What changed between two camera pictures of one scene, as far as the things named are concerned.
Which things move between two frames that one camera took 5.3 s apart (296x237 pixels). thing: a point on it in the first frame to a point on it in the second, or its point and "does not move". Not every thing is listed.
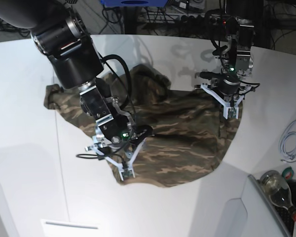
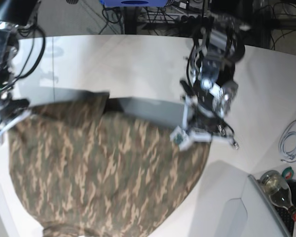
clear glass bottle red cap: [277, 188] does not move
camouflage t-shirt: [190, 136] to [83, 171]
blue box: [134, 3] does not move
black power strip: [199, 20] does not move
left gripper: [119, 130] to [2, 107]
